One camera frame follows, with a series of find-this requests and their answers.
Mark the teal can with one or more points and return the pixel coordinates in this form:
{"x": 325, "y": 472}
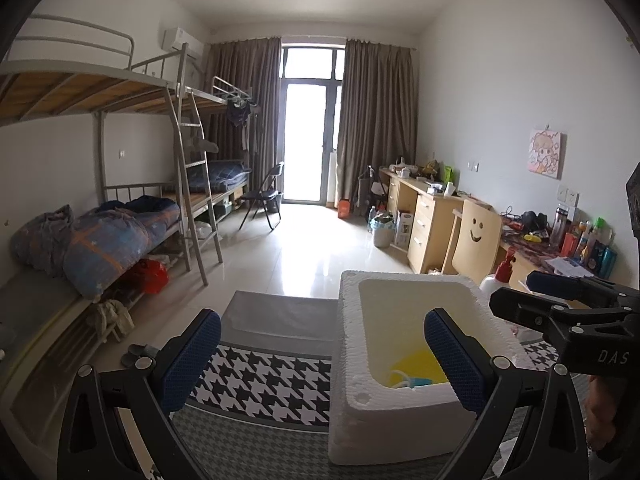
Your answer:
{"x": 609, "y": 264}

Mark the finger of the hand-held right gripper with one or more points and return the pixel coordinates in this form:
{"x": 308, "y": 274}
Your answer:
{"x": 555, "y": 284}
{"x": 520, "y": 307}

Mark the yellow banana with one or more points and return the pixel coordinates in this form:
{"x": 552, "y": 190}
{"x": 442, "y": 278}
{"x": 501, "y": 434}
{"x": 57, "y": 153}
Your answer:
{"x": 534, "y": 236}

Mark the wooden chair smiley face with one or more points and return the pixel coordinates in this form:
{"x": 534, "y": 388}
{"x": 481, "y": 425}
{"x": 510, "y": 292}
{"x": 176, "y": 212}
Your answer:
{"x": 475, "y": 240}

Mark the orange bottle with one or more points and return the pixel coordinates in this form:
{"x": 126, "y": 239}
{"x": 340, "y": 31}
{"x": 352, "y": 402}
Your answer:
{"x": 581, "y": 240}

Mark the black headphones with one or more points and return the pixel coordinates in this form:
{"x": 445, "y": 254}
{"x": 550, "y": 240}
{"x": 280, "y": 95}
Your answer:
{"x": 534, "y": 220}

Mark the white foam box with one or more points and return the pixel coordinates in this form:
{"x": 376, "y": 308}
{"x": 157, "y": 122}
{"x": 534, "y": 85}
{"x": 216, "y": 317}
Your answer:
{"x": 360, "y": 435}

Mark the white cardboard box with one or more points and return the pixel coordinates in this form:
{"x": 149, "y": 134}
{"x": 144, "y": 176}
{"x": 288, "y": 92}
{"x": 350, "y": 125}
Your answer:
{"x": 404, "y": 230}

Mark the black white houndstooth tablecloth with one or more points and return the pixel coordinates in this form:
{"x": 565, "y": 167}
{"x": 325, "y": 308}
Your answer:
{"x": 260, "y": 380}

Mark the white trash bin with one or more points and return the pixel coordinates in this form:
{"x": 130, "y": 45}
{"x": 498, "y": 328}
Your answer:
{"x": 382, "y": 232}

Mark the light blue cloth piece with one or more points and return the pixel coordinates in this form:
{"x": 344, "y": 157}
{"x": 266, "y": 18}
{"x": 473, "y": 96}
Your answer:
{"x": 412, "y": 381}

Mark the grey metal bunk bed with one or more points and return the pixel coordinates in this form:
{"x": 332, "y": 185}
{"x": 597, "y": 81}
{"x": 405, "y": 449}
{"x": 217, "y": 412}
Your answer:
{"x": 220, "y": 95}
{"x": 60, "y": 85}

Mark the dark slipper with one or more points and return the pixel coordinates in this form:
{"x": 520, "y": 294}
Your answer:
{"x": 145, "y": 349}
{"x": 135, "y": 360}

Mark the wooden desk with drawers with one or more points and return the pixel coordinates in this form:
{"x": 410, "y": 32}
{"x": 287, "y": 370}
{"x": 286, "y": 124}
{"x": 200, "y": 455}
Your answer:
{"x": 430, "y": 220}

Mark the hanging dark clothes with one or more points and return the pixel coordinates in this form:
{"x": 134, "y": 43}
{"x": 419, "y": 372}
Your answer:
{"x": 239, "y": 112}

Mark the clear bottle dark lid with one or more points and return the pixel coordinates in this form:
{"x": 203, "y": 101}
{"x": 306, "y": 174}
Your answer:
{"x": 559, "y": 225}

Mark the glass balcony door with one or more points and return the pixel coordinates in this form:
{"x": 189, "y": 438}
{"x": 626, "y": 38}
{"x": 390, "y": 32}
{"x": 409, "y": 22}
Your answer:
{"x": 310, "y": 140}

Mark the white pump bottle red top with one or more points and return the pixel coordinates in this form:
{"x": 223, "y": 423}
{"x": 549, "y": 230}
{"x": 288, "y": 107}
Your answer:
{"x": 495, "y": 280}

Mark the folded dark blue quilt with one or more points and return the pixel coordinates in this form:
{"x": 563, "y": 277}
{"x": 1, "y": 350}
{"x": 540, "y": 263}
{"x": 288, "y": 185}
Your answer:
{"x": 220, "y": 172}

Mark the person's right hand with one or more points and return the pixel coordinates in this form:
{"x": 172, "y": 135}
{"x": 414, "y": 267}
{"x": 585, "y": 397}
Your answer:
{"x": 596, "y": 410}

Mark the blue patterned quilt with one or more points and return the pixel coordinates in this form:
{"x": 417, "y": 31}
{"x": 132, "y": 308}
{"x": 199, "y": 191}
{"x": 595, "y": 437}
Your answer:
{"x": 110, "y": 240}

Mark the white paper sheets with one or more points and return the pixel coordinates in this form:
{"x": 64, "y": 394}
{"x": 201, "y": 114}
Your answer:
{"x": 567, "y": 267}

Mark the white air conditioner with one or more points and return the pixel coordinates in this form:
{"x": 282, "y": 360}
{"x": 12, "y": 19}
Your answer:
{"x": 181, "y": 41}

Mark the white wall socket pair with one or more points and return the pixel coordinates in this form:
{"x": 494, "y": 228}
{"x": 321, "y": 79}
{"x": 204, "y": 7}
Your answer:
{"x": 568, "y": 195}

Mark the green box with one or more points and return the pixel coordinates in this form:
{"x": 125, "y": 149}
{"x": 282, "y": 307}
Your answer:
{"x": 449, "y": 175}

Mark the brown curtain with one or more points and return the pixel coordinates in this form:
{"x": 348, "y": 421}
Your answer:
{"x": 250, "y": 100}
{"x": 375, "y": 120}

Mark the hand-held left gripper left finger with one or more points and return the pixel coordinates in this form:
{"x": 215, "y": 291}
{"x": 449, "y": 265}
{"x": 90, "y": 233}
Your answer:
{"x": 192, "y": 355}

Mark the black folding chair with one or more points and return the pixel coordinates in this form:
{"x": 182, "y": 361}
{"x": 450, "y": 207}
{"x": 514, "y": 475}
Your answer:
{"x": 264, "y": 192}

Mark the beige crumpled cloth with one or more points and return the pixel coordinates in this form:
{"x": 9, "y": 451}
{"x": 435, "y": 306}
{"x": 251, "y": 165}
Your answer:
{"x": 112, "y": 317}

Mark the grey folding cart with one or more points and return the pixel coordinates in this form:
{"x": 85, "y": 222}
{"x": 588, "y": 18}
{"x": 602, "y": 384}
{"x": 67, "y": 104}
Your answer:
{"x": 370, "y": 187}

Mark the red plastic bag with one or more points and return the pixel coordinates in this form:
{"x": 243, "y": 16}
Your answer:
{"x": 150, "y": 276}

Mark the white bottle green cap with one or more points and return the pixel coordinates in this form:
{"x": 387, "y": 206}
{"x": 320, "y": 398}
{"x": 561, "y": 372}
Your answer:
{"x": 596, "y": 232}

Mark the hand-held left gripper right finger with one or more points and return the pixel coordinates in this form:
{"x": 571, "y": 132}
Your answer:
{"x": 455, "y": 360}

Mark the dark crumpled blanket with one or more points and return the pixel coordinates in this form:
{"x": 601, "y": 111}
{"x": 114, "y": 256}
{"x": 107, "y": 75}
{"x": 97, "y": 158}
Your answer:
{"x": 40, "y": 240}

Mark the cartoon wall picture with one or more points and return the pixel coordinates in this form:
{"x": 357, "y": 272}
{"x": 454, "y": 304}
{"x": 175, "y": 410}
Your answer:
{"x": 546, "y": 154}

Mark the grey mattress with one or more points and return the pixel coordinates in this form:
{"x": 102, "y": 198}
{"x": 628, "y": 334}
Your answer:
{"x": 30, "y": 320}

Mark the red carton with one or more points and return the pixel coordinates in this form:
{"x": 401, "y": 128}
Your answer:
{"x": 345, "y": 209}

